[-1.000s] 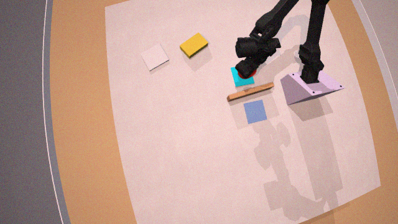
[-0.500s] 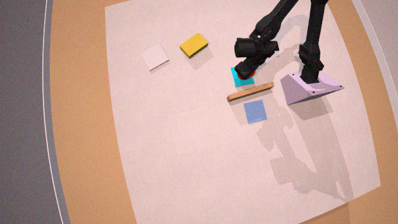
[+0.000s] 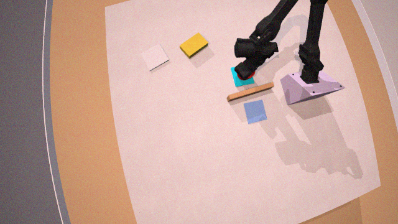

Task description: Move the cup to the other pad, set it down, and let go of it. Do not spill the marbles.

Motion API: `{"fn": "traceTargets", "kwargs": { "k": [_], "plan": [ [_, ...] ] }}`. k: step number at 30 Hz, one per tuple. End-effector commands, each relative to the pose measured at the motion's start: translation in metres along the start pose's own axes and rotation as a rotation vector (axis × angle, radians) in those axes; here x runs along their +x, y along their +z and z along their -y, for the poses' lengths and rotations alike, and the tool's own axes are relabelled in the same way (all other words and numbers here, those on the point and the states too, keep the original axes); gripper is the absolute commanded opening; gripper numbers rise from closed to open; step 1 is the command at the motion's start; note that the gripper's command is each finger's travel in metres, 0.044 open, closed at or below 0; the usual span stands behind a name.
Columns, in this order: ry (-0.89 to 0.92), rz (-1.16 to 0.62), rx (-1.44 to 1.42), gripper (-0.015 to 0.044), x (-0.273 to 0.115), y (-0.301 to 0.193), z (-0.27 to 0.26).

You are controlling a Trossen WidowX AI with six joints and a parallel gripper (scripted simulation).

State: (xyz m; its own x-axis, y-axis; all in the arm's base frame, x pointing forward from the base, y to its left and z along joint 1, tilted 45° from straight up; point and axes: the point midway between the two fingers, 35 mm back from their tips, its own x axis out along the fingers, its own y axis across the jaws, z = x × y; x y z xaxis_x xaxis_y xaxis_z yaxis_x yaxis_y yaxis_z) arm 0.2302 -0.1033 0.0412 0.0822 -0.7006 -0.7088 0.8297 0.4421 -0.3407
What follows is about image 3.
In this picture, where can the yellow rectangular block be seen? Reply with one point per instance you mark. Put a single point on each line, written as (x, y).
(193, 45)

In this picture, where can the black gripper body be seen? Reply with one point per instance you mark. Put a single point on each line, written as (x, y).
(244, 69)

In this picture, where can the pale pink flat square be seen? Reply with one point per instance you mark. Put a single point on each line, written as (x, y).
(154, 57)

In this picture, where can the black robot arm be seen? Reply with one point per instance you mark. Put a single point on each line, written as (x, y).
(268, 28)

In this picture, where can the brown flat bar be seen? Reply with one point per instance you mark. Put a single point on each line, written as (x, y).
(250, 91)

